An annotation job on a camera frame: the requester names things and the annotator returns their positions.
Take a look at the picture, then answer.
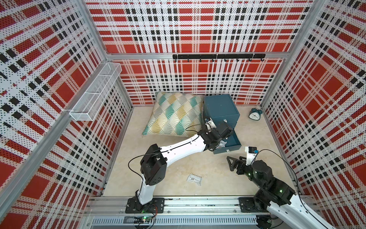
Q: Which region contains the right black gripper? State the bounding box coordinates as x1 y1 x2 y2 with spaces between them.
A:
227 156 265 190

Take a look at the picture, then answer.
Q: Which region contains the teal three-drawer cabinet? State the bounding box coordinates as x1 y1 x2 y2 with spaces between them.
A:
203 94 242 154

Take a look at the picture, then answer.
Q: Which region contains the white cookie packet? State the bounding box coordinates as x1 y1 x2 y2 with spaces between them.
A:
216 140 227 148
187 173 202 186

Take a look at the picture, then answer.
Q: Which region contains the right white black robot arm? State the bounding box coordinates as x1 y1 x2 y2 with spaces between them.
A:
226 156 334 229

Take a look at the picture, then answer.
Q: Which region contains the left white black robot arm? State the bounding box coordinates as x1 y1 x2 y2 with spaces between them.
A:
125 122 234 214

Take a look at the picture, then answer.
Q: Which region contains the white cookie packet bottom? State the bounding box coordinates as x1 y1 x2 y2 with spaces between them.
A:
187 173 202 186

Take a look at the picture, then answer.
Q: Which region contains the teal alarm clock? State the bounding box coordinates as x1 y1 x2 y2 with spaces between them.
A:
248 108 263 121

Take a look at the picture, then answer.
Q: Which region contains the patterned green yellow pillow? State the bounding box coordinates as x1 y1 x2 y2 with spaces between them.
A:
143 91 204 137

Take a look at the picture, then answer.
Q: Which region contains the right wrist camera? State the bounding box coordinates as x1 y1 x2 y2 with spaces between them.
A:
245 147 259 166

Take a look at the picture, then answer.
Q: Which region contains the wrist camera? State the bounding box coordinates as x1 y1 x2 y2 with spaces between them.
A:
245 147 259 166
205 118 216 130

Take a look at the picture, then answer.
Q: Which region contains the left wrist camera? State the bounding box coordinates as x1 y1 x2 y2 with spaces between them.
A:
205 118 216 130

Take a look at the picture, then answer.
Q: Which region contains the black wall hook rail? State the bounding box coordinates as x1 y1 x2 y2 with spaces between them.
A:
173 53 266 61

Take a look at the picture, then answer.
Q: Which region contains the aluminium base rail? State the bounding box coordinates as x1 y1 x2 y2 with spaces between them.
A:
80 196 266 229

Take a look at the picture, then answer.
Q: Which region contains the white wire mesh basket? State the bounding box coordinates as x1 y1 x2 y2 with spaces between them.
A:
70 63 122 121

